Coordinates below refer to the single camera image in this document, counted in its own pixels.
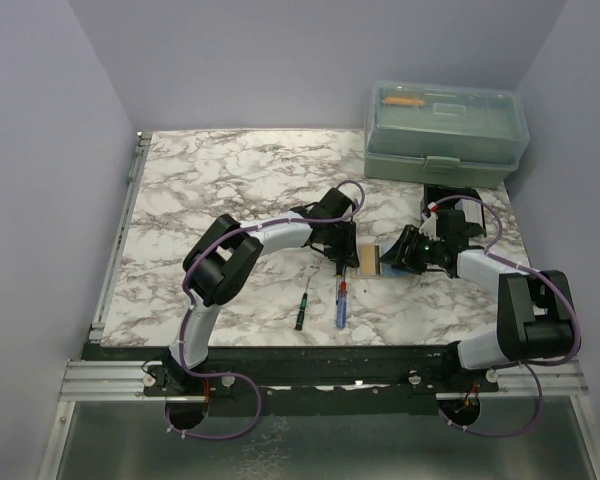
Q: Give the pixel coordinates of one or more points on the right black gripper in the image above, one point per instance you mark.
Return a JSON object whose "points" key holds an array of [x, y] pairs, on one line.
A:
{"points": [[397, 255]]}

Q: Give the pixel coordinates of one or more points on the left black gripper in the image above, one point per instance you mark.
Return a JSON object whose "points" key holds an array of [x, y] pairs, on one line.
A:
{"points": [[347, 252]]}

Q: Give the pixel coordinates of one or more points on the gold black credit card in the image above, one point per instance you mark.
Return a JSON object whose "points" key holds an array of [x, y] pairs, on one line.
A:
{"points": [[369, 264]]}

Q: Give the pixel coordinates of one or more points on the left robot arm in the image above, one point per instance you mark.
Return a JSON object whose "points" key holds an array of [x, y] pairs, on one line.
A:
{"points": [[218, 266]]}

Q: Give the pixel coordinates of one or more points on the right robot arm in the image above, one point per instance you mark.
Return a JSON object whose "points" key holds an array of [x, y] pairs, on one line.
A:
{"points": [[534, 317]]}

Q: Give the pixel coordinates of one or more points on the blue red screwdriver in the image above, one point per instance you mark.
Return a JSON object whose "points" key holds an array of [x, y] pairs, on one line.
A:
{"points": [[341, 304]]}

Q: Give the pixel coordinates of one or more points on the small green black screwdriver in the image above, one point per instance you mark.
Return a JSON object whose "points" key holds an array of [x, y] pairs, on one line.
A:
{"points": [[302, 308]]}

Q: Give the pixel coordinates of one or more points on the translucent green toolbox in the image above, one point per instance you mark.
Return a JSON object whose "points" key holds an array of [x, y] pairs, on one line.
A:
{"points": [[462, 137]]}

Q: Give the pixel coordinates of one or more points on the orange tool inside toolbox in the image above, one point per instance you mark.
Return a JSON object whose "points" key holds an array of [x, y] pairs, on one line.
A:
{"points": [[404, 101]]}

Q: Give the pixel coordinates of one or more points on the black front mounting bar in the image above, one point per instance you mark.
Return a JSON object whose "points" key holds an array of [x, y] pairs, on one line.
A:
{"points": [[286, 381]]}

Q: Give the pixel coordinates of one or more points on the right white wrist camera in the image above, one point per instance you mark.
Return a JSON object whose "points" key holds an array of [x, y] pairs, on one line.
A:
{"points": [[429, 221]]}

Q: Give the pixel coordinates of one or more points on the aluminium rail frame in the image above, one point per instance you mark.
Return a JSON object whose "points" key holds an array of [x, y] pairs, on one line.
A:
{"points": [[106, 420]]}

